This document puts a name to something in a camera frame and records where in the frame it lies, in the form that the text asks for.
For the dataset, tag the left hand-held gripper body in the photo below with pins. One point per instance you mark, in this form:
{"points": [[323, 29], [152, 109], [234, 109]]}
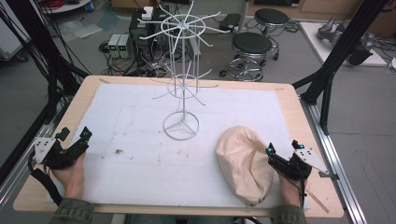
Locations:
{"points": [[59, 155]]}

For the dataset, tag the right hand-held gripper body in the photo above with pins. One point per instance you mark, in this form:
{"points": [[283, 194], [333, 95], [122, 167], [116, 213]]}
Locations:
{"points": [[295, 165]]}

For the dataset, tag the beige cloth hat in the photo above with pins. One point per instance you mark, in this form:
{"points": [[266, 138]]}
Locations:
{"points": [[243, 161]]}

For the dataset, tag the person's left hand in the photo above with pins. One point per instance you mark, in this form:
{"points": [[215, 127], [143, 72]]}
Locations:
{"points": [[71, 179]]}

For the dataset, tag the person's right hand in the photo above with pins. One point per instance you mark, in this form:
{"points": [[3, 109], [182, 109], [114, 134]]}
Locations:
{"points": [[289, 191]]}

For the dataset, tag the thin wooden stick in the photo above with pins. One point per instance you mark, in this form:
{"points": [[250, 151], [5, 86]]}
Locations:
{"points": [[318, 201]]}

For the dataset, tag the white foam mat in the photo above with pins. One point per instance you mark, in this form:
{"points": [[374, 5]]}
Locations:
{"points": [[140, 140]]}

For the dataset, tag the grey bench power supply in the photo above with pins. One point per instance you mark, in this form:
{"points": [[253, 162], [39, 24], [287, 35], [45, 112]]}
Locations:
{"points": [[114, 45], [125, 45]]}

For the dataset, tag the white floor board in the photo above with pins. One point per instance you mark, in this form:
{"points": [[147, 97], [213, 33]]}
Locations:
{"points": [[314, 40]]}

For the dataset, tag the black round stool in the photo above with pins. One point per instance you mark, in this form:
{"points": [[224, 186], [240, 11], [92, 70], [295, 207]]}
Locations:
{"points": [[251, 43], [271, 17]]}

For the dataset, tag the black computer tower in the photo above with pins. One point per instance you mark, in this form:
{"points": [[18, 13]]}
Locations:
{"points": [[141, 34]]}

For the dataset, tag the grey machine part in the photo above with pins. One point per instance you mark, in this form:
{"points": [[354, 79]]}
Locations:
{"points": [[345, 34]]}

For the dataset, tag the white round table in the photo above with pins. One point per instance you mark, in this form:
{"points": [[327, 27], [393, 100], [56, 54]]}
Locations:
{"points": [[67, 5]]}

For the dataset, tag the black flat device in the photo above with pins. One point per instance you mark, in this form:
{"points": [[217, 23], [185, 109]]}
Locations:
{"points": [[229, 21]]}

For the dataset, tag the white power adapter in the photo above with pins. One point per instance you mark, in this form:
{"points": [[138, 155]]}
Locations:
{"points": [[147, 13]]}

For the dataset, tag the aluminium rail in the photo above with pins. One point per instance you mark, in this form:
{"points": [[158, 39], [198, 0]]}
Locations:
{"points": [[18, 174], [339, 161]]}

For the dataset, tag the black metal frame stand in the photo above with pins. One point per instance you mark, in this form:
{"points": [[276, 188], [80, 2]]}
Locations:
{"points": [[336, 62], [40, 46]]}

